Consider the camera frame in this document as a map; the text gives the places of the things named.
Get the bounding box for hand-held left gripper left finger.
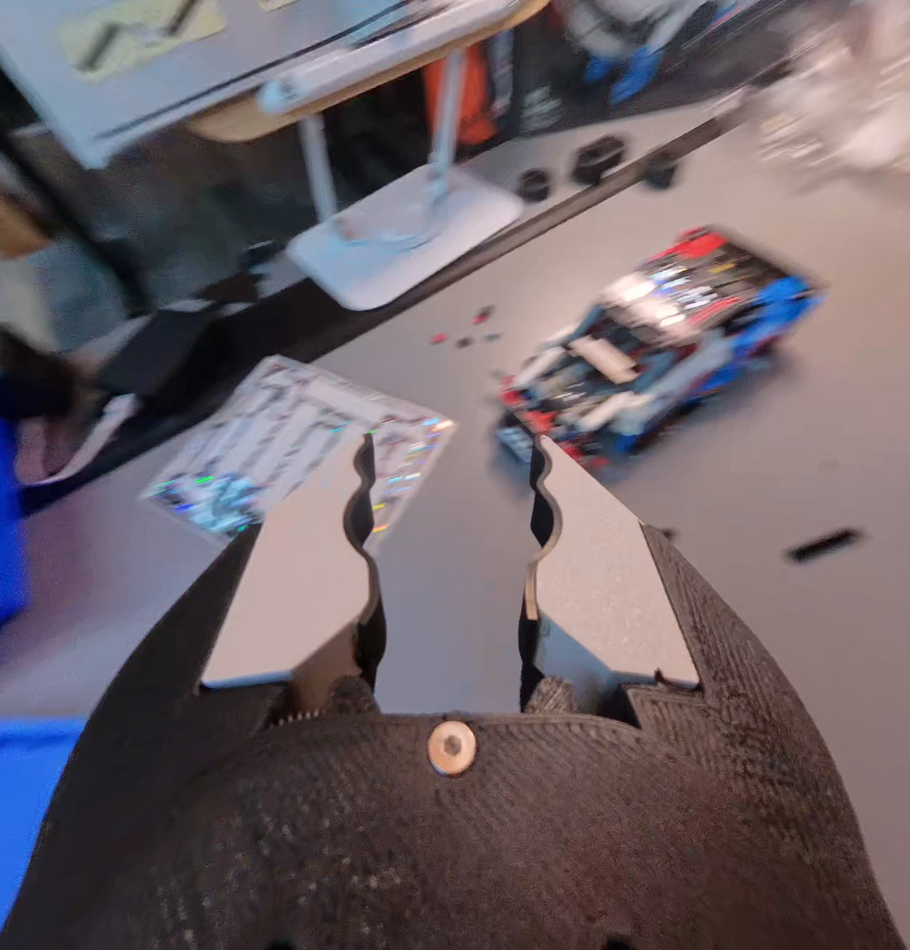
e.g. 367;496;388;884
200;432;388;690

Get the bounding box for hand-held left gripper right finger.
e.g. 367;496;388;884
517;435;702;691

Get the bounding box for blue lego car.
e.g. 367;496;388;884
495;226;828;470

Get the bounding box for lego sticker sheet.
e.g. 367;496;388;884
139;355;460;556

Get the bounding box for black lego beam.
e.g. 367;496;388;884
786;527;864;564

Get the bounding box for dark lego box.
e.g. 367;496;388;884
492;0;793;143

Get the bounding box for orange bag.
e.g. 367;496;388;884
424;45;502;147

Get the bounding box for yellowish paper sheet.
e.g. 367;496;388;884
57;0;230;77

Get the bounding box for clear plastic bags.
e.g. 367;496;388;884
748;0;910;183

